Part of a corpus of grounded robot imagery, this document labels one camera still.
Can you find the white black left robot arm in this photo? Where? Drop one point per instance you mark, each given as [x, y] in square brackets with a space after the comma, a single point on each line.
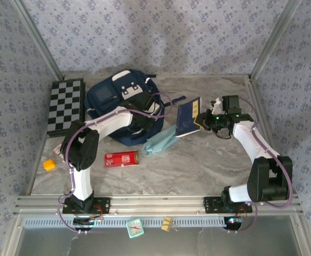
[112, 122]

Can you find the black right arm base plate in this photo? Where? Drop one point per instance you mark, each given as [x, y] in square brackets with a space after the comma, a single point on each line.
[212, 205]

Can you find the grey metal panel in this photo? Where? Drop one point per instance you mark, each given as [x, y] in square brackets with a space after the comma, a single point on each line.
[171, 245]

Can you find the navy blue exercise book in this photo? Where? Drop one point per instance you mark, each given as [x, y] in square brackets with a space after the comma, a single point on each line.
[187, 120]

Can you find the navy blue backpack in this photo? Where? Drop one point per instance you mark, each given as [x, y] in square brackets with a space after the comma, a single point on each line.
[92, 101]

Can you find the aluminium side rail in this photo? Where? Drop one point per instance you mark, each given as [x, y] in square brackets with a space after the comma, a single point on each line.
[32, 181]
[262, 106]

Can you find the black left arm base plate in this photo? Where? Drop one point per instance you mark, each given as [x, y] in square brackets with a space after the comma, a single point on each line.
[102, 205]

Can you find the black grey chessboard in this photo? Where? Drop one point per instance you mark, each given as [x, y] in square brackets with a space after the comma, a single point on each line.
[64, 101]

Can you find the red snack packet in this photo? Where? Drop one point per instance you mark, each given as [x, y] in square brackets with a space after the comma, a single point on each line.
[120, 159]

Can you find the teal alarm clock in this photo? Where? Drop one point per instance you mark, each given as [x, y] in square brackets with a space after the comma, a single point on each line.
[134, 228]

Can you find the light blue cloth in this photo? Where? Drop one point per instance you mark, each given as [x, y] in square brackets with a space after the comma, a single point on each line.
[158, 142]

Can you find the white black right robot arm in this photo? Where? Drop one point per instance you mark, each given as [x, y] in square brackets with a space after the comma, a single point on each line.
[248, 138]

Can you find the aluminium corner post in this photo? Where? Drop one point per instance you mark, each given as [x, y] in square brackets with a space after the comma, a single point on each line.
[39, 40]
[274, 40]

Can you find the small circuit board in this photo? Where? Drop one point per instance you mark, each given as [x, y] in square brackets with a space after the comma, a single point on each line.
[88, 220]
[234, 220]

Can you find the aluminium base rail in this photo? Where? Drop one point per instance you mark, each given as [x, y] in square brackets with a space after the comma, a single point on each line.
[158, 205]

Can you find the yellow toy block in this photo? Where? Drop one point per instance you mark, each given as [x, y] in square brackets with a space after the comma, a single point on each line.
[49, 165]

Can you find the white red card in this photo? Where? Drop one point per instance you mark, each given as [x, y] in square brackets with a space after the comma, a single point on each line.
[57, 151]

